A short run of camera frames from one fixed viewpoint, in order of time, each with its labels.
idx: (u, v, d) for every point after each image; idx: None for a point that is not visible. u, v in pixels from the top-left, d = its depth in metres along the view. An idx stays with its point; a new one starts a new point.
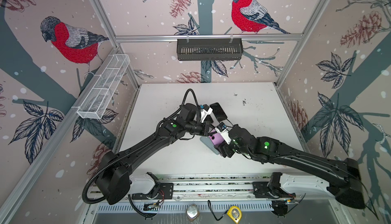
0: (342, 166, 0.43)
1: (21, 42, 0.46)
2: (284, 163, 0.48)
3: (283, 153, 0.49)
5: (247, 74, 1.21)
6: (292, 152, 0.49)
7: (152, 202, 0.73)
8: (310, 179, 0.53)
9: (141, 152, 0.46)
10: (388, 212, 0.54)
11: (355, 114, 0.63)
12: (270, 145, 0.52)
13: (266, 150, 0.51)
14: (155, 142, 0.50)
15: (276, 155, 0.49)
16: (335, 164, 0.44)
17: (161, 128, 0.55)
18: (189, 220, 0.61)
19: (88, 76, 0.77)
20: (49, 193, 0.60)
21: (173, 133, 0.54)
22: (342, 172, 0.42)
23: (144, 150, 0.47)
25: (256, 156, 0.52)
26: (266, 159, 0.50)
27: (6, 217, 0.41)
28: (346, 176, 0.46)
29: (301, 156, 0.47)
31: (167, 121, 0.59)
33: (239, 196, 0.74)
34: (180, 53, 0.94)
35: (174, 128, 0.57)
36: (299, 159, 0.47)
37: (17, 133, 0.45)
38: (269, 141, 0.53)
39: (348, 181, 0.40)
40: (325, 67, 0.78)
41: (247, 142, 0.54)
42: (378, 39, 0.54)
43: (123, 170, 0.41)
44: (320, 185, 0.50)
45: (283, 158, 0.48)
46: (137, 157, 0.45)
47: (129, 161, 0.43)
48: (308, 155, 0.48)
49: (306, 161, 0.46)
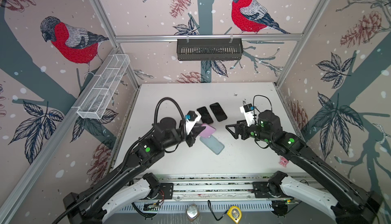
0: (363, 194, 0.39)
1: (21, 42, 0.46)
2: (301, 164, 0.47)
3: (304, 156, 0.48)
5: (247, 74, 1.21)
6: (315, 158, 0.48)
7: (152, 202, 0.73)
8: (317, 193, 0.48)
9: (102, 194, 0.41)
10: (388, 212, 0.54)
11: (355, 114, 0.63)
12: (295, 143, 0.51)
13: (288, 145, 0.50)
14: (117, 179, 0.43)
15: (296, 154, 0.48)
16: (356, 188, 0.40)
17: (132, 155, 0.47)
18: (189, 220, 0.61)
19: (88, 76, 0.77)
20: (49, 194, 0.60)
21: (143, 163, 0.46)
22: (360, 198, 0.39)
23: (106, 191, 0.41)
25: (276, 145, 0.51)
26: (284, 152, 0.49)
27: (6, 217, 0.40)
28: (361, 202, 0.39)
29: (322, 165, 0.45)
31: (143, 141, 0.51)
33: (239, 196, 0.74)
34: (180, 53, 0.94)
35: (146, 153, 0.48)
36: (319, 167, 0.45)
37: (17, 133, 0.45)
38: (296, 139, 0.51)
39: (363, 208, 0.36)
40: (325, 67, 0.78)
41: (274, 130, 0.52)
42: (378, 39, 0.54)
43: (78, 221, 0.37)
44: (325, 201, 0.49)
45: (303, 160, 0.47)
46: (95, 200, 0.40)
47: (87, 205, 0.39)
48: (331, 168, 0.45)
49: (326, 172, 0.44)
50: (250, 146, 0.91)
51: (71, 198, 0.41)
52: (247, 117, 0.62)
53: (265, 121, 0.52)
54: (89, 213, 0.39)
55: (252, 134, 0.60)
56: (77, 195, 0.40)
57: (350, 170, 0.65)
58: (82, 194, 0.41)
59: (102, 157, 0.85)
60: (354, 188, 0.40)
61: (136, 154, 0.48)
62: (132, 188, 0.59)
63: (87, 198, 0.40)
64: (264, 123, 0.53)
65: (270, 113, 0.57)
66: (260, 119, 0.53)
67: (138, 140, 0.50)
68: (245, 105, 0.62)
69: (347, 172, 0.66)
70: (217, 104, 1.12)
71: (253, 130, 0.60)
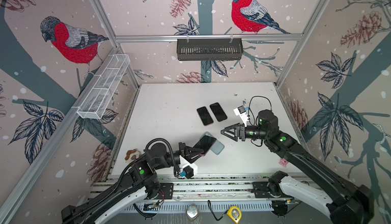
0: (351, 187, 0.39)
1: (21, 42, 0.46)
2: (292, 160, 0.50)
3: (294, 151, 0.51)
5: (247, 74, 1.21)
6: (304, 154, 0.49)
7: (152, 202, 0.73)
8: (315, 192, 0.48)
9: (96, 210, 0.46)
10: (388, 212, 0.54)
11: (355, 115, 0.63)
12: (286, 140, 0.55)
13: (280, 142, 0.55)
14: (110, 198, 0.48)
15: (287, 149, 0.52)
16: (343, 181, 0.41)
17: (126, 175, 0.52)
18: (189, 220, 0.61)
19: (88, 76, 0.77)
20: (49, 193, 0.60)
21: (135, 185, 0.50)
22: (347, 191, 0.41)
23: (100, 207, 0.46)
25: (270, 142, 0.56)
26: (276, 149, 0.54)
27: (6, 217, 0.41)
28: (348, 195, 0.40)
29: (311, 161, 0.48)
31: (140, 163, 0.56)
33: (239, 196, 0.74)
34: (180, 53, 0.94)
35: (140, 176, 0.52)
36: (308, 163, 0.48)
37: (17, 133, 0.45)
38: (287, 137, 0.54)
39: (348, 199, 0.39)
40: (325, 67, 0.78)
41: (271, 129, 0.55)
42: (378, 39, 0.54)
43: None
44: (321, 198, 0.49)
45: (294, 155, 0.50)
46: (89, 216, 0.45)
47: (80, 220, 0.44)
48: (320, 163, 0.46)
49: (314, 167, 0.46)
50: (250, 146, 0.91)
51: (68, 210, 0.46)
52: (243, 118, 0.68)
53: (264, 119, 0.56)
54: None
55: (251, 134, 0.62)
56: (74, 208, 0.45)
57: (350, 170, 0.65)
58: (78, 208, 0.46)
59: (102, 157, 0.85)
60: (342, 180, 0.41)
61: (131, 174, 0.52)
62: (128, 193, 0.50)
63: (82, 213, 0.45)
64: (262, 121, 0.56)
65: (271, 112, 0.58)
66: (260, 117, 0.57)
67: (133, 161, 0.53)
68: (239, 107, 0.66)
69: (347, 172, 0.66)
70: (217, 104, 1.12)
71: (252, 130, 0.62)
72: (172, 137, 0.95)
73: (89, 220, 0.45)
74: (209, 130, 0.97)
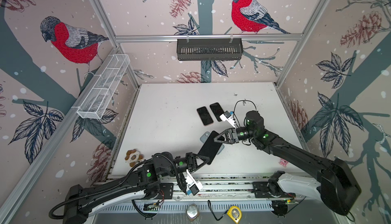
0: (326, 162, 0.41)
1: (21, 42, 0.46)
2: (275, 152, 0.55)
3: (275, 143, 0.57)
5: (247, 74, 1.21)
6: (284, 143, 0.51)
7: (152, 202, 0.73)
8: (308, 180, 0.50)
9: (100, 197, 0.48)
10: (388, 212, 0.54)
11: (355, 114, 0.63)
12: (269, 136, 0.61)
13: (266, 139, 0.60)
14: (114, 191, 0.50)
15: (269, 143, 0.58)
16: (319, 159, 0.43)
17: (133, 173, 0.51)
18: (189, 220, 0.61)
19: (88, 76, 0.77)
20: (49, 193, 0.60)
21: (141, 185, 0.53)
22: (323, 165, 0.44)
23: (104, 196, 0.49)
25: (256, 140, 0.62)
26: (262, 147, 0.59)
27: (6, 217, 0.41)
28: (323, 168, 0.44)
29: (291, 147, 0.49)
31: (146, 166, 0.58)
33: (239, 196, 0.74)
34: (180, 52, 0.95)
35: (146, 178, 0.55)
36: (288, 149, 0.53)
37: (17, 133, 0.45)
38: (270, 133, 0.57)
39: (324, 172, 0.43)
40: (325, 67, 0.78)
41: (258, 128, 0.60)
42: (378, 39, 0.54)
43: (73, 214, 0.45)
44: (313, 184, 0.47)
45: (276, 146, 0.56)
46: (92, 201, 0.47)
47: (84, 202, 0.46)
48: (299, 148, 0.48)
49: (293, 152, 0.51)
50: (250, 146, 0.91)
51: (76, 189, 0.49)
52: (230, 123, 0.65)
53: (251, 119, 0.61)
54: (83, 209, 0.46)
55: (242, 135, 0.65)
56: (81, 189, 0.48)
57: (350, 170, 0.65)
58: (85, 190, 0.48)
59: (102, 157, 0.85)
60: (318, 158, 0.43)
61: (138, 173, 0.55)
62: None
63: (87, 196, 0.48)
64: (249, 122, 0.61)
65: (256, 112, 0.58)
66: (247, 118, 0.62)
67: (143, 161, 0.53)
68: (225, 112, 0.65)
69: None
70: (217, 104, 1.12)
71: (242, 130, 0.66)
72: (172, 137, 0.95)
73: (90, 204, 0.47)
74: (209, 130, 0.97)
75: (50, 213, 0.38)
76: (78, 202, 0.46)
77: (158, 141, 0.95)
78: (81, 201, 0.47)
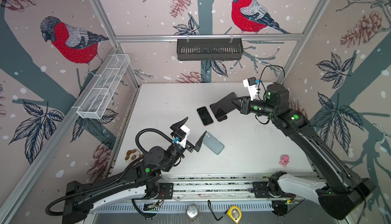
0: (356, 178, 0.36)
1: (21, 42, 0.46)
2: (299, 141, 0.45)
3: (305, 133, 0.46)
5: (247, 74, 1.21)
6: (315, 137, 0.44)
7: (152, 202, 0.73)
8: (308, 182, 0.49)
9: (96, 194, 0.46)
10: (388, 212, 0.54)
11: (355, 114, 0.63)
12: (298, 119, 0.48)
13: (291, 120, 0.48)
14: (111, 187, 0.47)
15: (297, 129, 0.46)
16: (350, 171, 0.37)
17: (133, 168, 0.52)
18: (189, 220, 0.61)
19: (88, 76, 0.77)
20: (49, 194, 0.60)
21: (139, 180, 0.49)
22: (352, 182, 0.38)
23: (100, 192, 0.46)
25: (278, 118, 0.49)
26: (284, 127, 0.47)
27: (6, 217, 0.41)
28: (351, 186, 0.38)
29: (321, 145, 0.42)
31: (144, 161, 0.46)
33: (239, 196, 0.74)
34: (180, 53, 0.94)
35: (144, 174, 0.51)
36: (317, 147, 0.43)
37: (17, 133, 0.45)
38: (300, 115, 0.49)
39: (351, 190, 0.37)
40: (325, 67, 0.78)
41: (280, 104, 0.49)
42: (378, 39, 0.54)
43: (68, 211, 0.43)
44: (312, 187, 0.50)
45: (302, 136, 0.45)
46: (88, 198, 0.45)
47: (80, 199, 0.44)
48: (329, 149, 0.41)
49: (322, 152, 0.42)
50: (250, 146, 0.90)
51: (72, 185, 0.47)
52: (250, 91, 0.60)
53: (273, 92, 0.49)
54: (80, 206, 0.44)
55: (255, 109, 0.57)
56: (78, 185, 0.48)
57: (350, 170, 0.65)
58: (82, 187, 0.47)
59: (102, 157, 0.85)
60: (347, 171, 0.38)
61: (137, 169, 0.52)
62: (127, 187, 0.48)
63: (83, 194, 0.45)
64: (271, 95, 0.50)
65: (281, 86, 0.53)
66: (269, 90, 0.50)
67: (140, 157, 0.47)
68: (250, 78, 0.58)
69: None
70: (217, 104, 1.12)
71: (257, 105, 0.57)
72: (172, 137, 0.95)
73: (87, 201, 0.45)
74: (209, 130, 0.97)
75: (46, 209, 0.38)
76: (74, 199, 0.44)
77: (158, 141, 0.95)
78: (76, 198, 0.44)
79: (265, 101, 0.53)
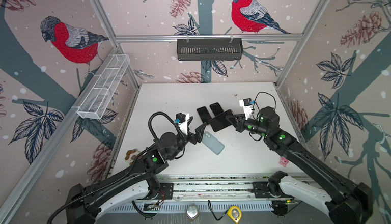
0: (350, 184, 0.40)
1: (21, 42, 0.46)
2: (291, 158, 0.50)
3: (293, 149, 0.51)
5: (247, 74, 1.21)
6: (304, 152, 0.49)
7: (152, 202, 0.73)
8: (314, 190, 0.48)
9: (106, 192, 0.44)
10: (388, 212, 0.54)
11: (355, 114, 0.63)
12: (285, 138, 0.55)
13: (280, 140, 0.55)
14: (123, 181, 0.47)
15: (286, 147, 0.52)
16: (342, 178, 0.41)
17: (139, 161, 0.52)
18: (189, 220, 0.61)
19: (88, 76, 0.77)
20: (49, 194, 0.60)
21: (150, 169, 0.51)
22: (346, 188, 0.41)
23: (112, 188, 0.45)
25: (270, 140, 0.56)
26: (276, 148, 0.54)
27: (6, 217, 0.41)
28: (346, 192, 0.40)
29: (310, 158, 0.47)
31: (149, 152, 0.55)
33: (239, 196, 0.74)
34: (180, 53, 0.94)
35: (153, 163, 0.52)
36: (307, 160, 0.48)
37: (17, 133, 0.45)
38: (287, 135, 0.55)
39: (347, 197, 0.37)
40: (325, 67, 0.78)
41: (273, 128, 0.55)
42: (378, 39, 0.54)
43: (81, 214, 0.40)
44: (320, 197, 0.49)
45: (292, 153, 0.50)
46: (100, 196, 0.43)
47: (91, 200, 0.42)
48: (318, 161, 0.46)
49: (313, 165, 0.47)
50: (250, 146, 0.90)
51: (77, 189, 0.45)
52: (245, 110, 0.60)
53: (265, 117, 0.55)
54: (91, 207, 0.42)
55: (249, 127, 0.63)
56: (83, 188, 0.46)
57: (350, 169, 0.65)
58: (89, 188, 0.44)
59: (102, 157, 0.85)
60: (341, 178, 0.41)
61: (144, 161, 0.52)
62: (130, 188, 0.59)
63: (92, 193, 0.43)
64: (263, 119, 0.55)
65: (272, 110, 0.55)
66: (261, 115, 0.56)
67: (146, 148, 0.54)
68: (245, 98, 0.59)
69: (347, 172, 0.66)
70: (217, 104, 1.12)
71: (251, 123, 0.63)
72: None
73: (98, 201, 0.43)
74: (209, 130, 0.97)
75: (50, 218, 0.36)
76: (84, 201, 0.42)
77: None
78: (86, 199, 0.42)
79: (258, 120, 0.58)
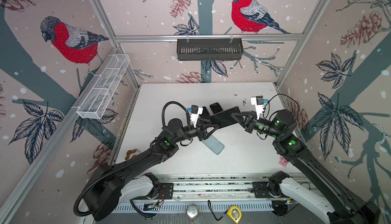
0: (358, 201, 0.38)
1: (21, 42, 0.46)
2: (299, 165, 0.48)
3: (302, 157, 0.50)
5: (247, 74, 1.21)
6: (313, 161, 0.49)
7: (152, 202, 0.73)
8: (317, 198, 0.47)
9: (135, 168, 0.47)
10: (388, 212, 0.54)
11: (355, 114, 0.63)
12: (295, 144, 0.53)
13: (289, 146, 0.53)
14: (147, 161, 0.51)
15: (295, 155, 0.50)
16: (351, 194, 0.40)
17: (154, 145, 0.57)
18: (189, 220, 0.61)
19: (88, 76, 0.77)
20: (49, 194, 0.60)
21: (166, 151, 0.57)
22: (354, 204, 0.40)
23: (139, 165, 0.49)
25: (279, 144, 0.54)
26: (284, 152, 0.52)
27: (6, 217, 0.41)
28: (354, 208, 0.39)
29: (319, 168, 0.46)
31: (161, 138, 0.62)
33: (239, 196, 0.74)
34: (180, 53, 0.94)
35: (167, 147, 0.59)
36: (316, 171, 0.46)
37: (17, 133, 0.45)
38: (297, 141, 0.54)
39: (354, 213, 0.38)
40: (325, 67, 0.78)
41: (286, 133, 0.50)
42: (378, 39, 0.54)
43: (114, 186, 0.40)
44: (322, 205, 0.49)
45: (302, 162, 0.49)
46: (130, 171, 0.46)
47: (123, 175, 0.44)
48: (328, 173, 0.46)
49: (322, 175, 0.45)
50: (250, 146, 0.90)
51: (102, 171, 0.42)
52: (257, 109, 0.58)
53: (282, 122, 0.50)
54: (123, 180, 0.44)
55: (260, 128, 0.58)
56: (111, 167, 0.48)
57: (350, 169, 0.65)
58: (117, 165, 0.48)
59: (102, 157, 0.85)
60: (350, 194, 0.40)
61: (160, 146, 0.58)
62: (138, 181, 0.60)
63: (123, 168, 0.46)
64: (279, 123, 0.50)
65: (290, 115, 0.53)
66: (279, 119, 0.51)
67: (155, 138, 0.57)
68: (258, 96, 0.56)
69: (347, 172, 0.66)
70: (217, 104, 1.12)
71: (262, 124, 0.58)
72: None
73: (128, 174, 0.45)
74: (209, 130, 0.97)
75: (80, 194, 0.42)
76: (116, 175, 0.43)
77: None
78: (117, 173, 0.44)
79: (270, 121, 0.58)
